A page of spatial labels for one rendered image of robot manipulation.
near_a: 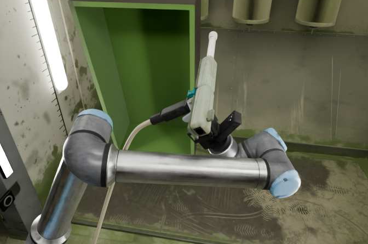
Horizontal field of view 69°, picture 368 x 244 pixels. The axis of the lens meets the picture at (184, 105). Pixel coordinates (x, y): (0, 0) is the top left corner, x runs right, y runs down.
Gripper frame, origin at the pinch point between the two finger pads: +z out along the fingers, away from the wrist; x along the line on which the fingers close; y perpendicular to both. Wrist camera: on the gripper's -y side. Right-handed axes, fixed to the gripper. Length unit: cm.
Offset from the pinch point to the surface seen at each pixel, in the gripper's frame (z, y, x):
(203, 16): -48, 39, 177
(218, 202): -145, 69, 49
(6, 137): -2, 138, 32
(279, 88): -144, 5, 160
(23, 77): 15, 127, 65
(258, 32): -99, 6, 201
